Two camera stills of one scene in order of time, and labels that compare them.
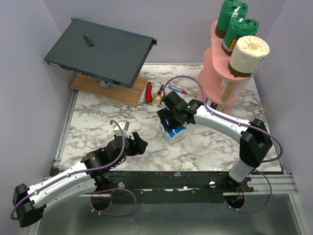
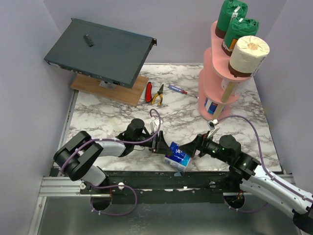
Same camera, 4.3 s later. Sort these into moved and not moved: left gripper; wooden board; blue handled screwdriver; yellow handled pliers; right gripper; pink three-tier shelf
Moved: left gripper; right gripper
Not moved: blue handled screwdriver; yellow handled pliers; pink three-tier shelf; wooden board
